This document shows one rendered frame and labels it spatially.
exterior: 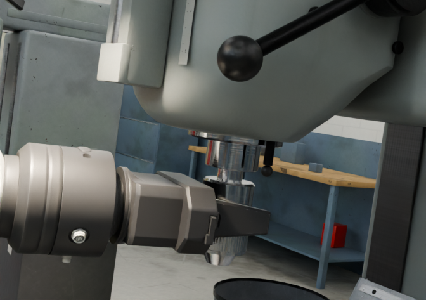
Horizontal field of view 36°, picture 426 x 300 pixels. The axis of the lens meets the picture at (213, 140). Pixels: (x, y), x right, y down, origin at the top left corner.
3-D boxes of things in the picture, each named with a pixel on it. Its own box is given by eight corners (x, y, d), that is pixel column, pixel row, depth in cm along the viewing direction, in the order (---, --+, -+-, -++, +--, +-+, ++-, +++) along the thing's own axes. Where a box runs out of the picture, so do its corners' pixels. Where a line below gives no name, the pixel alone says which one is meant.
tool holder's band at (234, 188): (250, 190, 61) (251, 179, 61) (257, 198, 57) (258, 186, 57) (200, 184, 61) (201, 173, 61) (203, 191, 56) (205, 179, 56)
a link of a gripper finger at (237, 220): (263, 239, 58) (197, 234, 56) (268, 203, 58) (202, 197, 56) (271, 243, 57) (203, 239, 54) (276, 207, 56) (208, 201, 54)
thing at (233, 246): (242, 248, 62) (250, 190, 61) (248, 260, 57) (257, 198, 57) (192, 242, 61) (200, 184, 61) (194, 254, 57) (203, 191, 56)
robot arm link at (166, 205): (225, 169, 52) (72, 153, 48) (208, 289, 52) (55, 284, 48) (177, 151, 64) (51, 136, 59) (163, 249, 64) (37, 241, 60)
